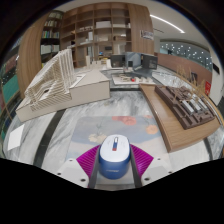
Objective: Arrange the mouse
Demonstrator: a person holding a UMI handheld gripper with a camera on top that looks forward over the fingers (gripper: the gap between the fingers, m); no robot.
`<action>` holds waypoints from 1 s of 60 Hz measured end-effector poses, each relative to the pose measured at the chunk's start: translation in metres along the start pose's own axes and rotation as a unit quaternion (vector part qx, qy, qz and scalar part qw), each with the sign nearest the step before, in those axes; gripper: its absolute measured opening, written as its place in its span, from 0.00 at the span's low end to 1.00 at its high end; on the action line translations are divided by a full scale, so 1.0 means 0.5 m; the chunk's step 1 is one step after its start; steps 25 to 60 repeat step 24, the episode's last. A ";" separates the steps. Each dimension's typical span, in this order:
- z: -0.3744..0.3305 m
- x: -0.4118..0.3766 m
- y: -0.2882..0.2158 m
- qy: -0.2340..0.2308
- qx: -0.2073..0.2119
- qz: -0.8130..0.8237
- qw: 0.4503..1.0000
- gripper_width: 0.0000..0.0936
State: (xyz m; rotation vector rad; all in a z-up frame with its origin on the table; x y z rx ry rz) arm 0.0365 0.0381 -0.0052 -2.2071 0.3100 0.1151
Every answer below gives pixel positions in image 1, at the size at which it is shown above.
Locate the dark brown architectural model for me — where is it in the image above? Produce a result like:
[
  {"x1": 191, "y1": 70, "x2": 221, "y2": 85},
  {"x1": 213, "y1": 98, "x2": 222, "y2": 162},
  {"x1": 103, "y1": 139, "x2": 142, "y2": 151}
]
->
[{"x1": 154, "y1": 84, "x2": 216, "y2": 130}]

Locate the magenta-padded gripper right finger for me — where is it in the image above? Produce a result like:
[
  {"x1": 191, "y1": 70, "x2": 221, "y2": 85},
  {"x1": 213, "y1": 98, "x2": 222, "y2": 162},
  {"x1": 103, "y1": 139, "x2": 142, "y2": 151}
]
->
[{"x1": 129, "y1": 143, "x2": 174, "y2": 188}]

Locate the long ceiling light strip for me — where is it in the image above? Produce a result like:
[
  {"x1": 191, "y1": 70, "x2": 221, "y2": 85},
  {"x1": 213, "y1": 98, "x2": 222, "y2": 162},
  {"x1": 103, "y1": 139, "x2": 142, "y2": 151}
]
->
[{"x1": 149, "y1": 14, "x2": 186, "y2": 34}]

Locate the white wall sign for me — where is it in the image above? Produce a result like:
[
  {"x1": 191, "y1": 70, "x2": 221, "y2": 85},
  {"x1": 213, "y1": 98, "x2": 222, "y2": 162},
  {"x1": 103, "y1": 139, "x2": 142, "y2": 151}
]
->
[{"x1": 139, "y1": 29, "x2": 155, "y2": 42}]

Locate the pastel floral mouse pad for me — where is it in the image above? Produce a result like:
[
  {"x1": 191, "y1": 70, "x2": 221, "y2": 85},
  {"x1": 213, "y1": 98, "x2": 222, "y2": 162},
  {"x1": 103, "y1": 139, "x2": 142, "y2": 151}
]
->
[{"x1": 65, "y1": 115, "x2": 161, "y2": 164}]

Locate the dark grey box model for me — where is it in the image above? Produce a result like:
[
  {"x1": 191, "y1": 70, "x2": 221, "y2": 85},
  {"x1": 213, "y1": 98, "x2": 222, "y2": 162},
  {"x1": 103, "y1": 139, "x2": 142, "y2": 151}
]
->
[
  {"x1": 110, "y1": 54, "x2": 127, "y2": 69},
  {"x1": 140, "y1": 54, "x2": 158, "y2": 70}
]

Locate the narrow wooden book shelf unit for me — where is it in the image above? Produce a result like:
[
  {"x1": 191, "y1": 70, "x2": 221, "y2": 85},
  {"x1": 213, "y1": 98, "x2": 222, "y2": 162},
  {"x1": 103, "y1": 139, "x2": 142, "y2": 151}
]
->
[{"x1": 39, "y1": 11, "x2": 64, "y2": 68}]

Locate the large white architectural model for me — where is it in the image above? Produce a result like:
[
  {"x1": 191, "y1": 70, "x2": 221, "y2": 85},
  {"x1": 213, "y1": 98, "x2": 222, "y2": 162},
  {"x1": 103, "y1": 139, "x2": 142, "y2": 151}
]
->
[{"x1": 15, "y1": 48, "x2": 111, "y2": 123}]

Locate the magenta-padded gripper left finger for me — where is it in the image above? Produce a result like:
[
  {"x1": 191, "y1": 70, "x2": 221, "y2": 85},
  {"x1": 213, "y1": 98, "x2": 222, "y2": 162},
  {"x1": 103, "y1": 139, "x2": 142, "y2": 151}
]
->
[{"x1": 56, "y1": 144, "x2": 101, "y2": 189}]

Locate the blue and white computer mouse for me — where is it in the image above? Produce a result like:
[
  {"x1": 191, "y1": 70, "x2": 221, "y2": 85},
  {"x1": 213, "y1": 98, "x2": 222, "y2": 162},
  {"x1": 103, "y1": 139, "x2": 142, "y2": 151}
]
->
[{"x1": 98, "y1": 134, "x2": 132, "y2": 180}]

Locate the group of small ceiling lights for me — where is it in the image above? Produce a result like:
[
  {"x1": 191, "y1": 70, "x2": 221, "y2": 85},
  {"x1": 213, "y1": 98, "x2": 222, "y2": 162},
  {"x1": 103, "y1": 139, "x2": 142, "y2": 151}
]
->
[{"x1": 159, "y1": 41, "x2": 214, "y2": 63}]

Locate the wide wooden display shelf unit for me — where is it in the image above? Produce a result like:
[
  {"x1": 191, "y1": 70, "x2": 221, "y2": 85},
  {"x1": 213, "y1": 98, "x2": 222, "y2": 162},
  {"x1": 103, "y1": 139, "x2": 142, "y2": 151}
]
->
[{"x1": 60, "y1": 3, "x2": 133, "y2": 69}]

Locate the flat white site model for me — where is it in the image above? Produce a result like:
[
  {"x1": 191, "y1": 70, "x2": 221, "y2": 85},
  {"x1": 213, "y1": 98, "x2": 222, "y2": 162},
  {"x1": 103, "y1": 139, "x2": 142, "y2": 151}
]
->
[{"x1": 111, "y1": 73, "x2": 156, "y2": 86}]

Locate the wooden base board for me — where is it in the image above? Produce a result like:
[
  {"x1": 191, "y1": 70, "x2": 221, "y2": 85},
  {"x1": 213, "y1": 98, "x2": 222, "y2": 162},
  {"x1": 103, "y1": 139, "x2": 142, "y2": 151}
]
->
[{"x1": 139, "y1": 83, "x2": 222, "y2": 154}]

